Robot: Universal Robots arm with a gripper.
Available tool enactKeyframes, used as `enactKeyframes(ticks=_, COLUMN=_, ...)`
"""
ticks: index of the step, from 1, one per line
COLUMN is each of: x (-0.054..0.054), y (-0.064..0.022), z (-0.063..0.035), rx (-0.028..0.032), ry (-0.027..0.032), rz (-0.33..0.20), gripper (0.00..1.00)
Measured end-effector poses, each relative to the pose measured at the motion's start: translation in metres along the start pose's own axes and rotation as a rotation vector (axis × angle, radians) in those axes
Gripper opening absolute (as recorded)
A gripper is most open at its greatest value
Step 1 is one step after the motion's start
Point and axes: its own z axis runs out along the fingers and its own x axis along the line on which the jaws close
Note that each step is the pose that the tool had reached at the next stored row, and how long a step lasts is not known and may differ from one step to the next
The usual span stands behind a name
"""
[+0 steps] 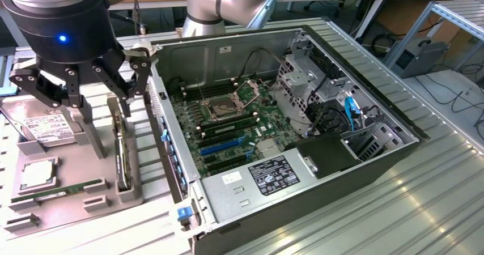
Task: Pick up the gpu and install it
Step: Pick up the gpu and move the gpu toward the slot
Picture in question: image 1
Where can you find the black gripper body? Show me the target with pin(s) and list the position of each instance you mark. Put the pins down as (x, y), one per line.
(69, 25)

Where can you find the graphics card with black shroud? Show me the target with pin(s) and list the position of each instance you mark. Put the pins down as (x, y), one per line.
(123, 158)

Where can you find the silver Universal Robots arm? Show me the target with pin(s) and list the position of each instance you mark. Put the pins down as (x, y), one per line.
(211, 0)

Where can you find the silver hard disk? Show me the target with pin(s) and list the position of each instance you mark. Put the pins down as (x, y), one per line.
(42, 122)

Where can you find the thin locking lever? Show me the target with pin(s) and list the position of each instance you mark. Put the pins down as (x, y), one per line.
(202, 90)

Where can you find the blue card clip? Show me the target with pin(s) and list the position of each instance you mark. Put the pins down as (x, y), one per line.
(165, 136)

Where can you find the CPU socket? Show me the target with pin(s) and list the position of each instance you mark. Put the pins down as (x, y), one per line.
(223, 110)

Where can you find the grey parts rack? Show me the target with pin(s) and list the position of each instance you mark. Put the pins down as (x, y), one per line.
(75, 170)

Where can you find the metal socket cover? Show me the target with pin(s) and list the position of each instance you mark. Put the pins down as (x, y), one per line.
(246, 93)

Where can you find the dark RAM stick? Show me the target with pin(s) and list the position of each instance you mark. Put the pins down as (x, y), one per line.
(227, 129)

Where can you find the silver CPU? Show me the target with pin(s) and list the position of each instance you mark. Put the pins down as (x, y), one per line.
(38, 174)

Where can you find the blue expansion slot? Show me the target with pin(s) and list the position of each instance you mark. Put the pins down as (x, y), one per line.
(223, 147)

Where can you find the green RAM stick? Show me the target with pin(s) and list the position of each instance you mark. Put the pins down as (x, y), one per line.
(57, 193)

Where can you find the black expansion slot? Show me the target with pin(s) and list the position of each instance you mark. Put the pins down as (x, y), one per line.
(227, 162)

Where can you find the green motherboard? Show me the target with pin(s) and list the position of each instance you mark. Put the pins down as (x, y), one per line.
(281, 122)

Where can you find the silver drive cage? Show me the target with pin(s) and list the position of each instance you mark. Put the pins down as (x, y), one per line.
(299, 79)

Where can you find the silver chipset heatsink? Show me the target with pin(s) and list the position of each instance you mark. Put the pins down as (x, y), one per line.
(270, 148)

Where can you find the blue case latch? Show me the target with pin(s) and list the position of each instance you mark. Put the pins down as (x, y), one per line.
(183, 213)

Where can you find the silver power supply unit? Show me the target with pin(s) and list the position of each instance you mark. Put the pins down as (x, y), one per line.
(234, 201)

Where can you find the black office chair base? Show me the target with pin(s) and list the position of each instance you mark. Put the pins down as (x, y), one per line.
(314, 4)

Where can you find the black plastic shroud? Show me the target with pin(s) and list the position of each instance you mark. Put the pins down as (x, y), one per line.
(326, 153)

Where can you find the open dark PC case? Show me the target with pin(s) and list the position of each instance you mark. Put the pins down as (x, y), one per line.
(341, 198)

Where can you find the grey box appliance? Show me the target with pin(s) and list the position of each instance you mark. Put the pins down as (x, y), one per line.
(423, 56)

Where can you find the blue disk bracket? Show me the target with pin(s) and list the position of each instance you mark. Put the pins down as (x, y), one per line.
(10, 92)

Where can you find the aluminium profile frame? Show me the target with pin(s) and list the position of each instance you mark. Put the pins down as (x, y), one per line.
(454, 14)

